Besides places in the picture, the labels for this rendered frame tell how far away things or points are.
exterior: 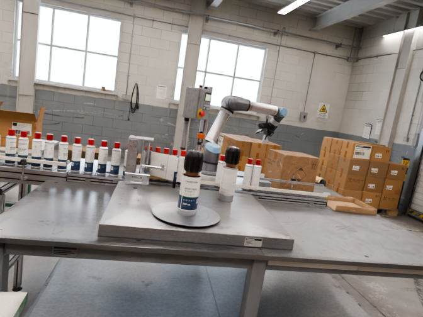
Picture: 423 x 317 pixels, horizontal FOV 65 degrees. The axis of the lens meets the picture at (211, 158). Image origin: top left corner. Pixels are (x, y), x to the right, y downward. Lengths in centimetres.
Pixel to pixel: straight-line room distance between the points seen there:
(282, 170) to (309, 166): 22
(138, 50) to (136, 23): 52
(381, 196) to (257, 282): 479
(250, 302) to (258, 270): 14
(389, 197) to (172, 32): 527
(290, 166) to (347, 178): 321
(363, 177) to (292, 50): 371
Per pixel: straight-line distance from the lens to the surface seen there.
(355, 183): 569
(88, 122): 751
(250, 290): 148
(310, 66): 840
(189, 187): 144
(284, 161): 240
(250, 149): 553
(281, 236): 147
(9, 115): 324
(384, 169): 597
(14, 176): 217
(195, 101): 203
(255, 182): 215
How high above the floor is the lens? 138
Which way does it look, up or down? 9 degrees down
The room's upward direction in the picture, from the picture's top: 9 degrees clockwise
